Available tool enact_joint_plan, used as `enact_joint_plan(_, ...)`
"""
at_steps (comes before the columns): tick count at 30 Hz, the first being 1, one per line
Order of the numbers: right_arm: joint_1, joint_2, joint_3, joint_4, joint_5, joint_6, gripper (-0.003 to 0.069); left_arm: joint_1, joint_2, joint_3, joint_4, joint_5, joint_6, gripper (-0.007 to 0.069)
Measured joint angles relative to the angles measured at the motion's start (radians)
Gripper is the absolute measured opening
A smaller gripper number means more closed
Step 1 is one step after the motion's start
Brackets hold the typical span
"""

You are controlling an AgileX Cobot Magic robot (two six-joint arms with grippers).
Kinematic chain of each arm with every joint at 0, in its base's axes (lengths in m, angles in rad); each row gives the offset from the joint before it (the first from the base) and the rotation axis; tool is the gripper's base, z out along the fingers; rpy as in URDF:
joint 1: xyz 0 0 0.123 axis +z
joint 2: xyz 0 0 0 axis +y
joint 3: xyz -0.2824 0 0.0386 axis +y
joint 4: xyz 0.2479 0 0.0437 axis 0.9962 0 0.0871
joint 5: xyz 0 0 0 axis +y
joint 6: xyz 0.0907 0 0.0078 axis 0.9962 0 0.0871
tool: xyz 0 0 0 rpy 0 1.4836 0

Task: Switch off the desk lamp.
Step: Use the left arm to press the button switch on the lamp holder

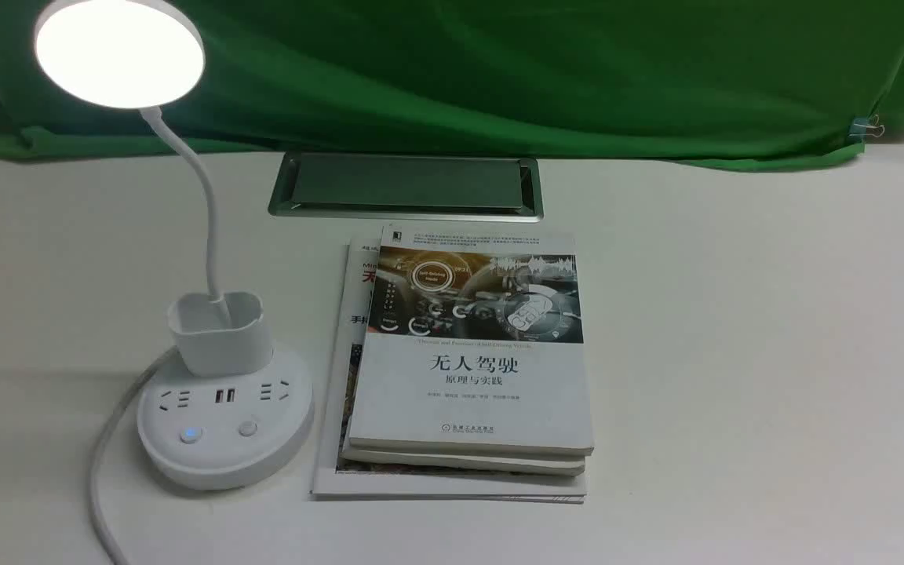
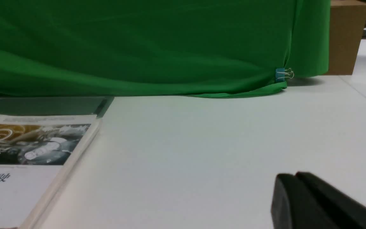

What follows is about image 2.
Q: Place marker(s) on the brown cardboard box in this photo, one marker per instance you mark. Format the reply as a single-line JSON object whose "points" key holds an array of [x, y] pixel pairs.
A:
{"points": [[347, 23]]}

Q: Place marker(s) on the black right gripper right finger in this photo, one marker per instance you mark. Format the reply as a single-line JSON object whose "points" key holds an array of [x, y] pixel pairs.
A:
{"points": [[344, 211]]}

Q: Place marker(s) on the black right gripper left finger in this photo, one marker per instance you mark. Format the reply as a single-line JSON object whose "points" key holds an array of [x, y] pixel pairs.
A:
{"points": [[294, 207]]}

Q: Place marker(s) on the green backdrop cloth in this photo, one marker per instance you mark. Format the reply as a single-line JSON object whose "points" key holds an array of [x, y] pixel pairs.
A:
{"points": [[199, 48]]}

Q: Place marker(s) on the blue binder clip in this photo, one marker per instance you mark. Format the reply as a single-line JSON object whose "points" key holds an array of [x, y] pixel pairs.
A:
{"points": [[282, 74]]}

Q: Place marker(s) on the white autonomous driving book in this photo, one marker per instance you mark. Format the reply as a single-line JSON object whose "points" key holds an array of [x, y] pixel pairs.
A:
{"points": [[37, 154]]}

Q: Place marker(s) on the metal desk cable tray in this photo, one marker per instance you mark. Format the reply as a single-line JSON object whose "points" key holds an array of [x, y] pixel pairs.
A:
{"points": [[49, 106]]}

